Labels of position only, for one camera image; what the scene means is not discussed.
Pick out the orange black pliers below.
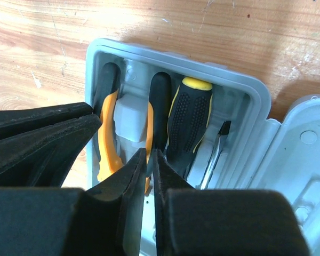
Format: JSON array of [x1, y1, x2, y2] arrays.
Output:
[[94, 62, 172, 181]]

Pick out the black yellow slim screwdriver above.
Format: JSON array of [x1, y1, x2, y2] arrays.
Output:
[[199, 121, 231, 190]]

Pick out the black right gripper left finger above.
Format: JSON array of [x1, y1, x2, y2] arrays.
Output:
[[86, 148, 147, 255]]

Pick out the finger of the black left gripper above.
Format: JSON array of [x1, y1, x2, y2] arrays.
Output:
[[0, 102, 102, 187]]

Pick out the grey plastic tool case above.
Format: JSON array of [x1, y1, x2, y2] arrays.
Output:
[[85, 38, 320, 255]]

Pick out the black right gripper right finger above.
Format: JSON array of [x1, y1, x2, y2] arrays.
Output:
[[153, 149, 197, 255]]

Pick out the black yellow thick screwdriver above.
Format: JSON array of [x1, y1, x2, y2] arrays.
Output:
[[166, 77, 213, 179]]

